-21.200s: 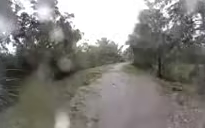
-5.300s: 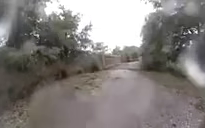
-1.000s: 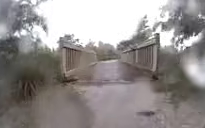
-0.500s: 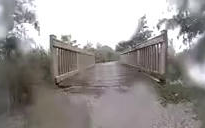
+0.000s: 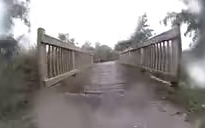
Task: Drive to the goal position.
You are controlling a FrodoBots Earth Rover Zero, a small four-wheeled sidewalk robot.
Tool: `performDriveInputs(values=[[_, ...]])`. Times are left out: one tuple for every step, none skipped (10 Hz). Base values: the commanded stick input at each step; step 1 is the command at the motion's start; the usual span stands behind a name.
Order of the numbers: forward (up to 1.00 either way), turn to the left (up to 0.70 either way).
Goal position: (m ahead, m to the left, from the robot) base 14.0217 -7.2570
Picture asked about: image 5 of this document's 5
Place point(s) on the row of trees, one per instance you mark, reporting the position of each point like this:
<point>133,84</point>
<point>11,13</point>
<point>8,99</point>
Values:
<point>123,41</point>

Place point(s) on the wooden bridge railing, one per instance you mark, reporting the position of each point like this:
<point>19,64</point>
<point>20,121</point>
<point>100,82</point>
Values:
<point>58,60</point>
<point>156,55</point>

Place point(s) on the grass verge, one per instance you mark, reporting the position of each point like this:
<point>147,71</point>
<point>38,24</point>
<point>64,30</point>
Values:
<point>8,86</point>
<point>196,100</point>

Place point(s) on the wooden bridge deck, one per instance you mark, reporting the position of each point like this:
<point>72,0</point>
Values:
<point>105,75</point>

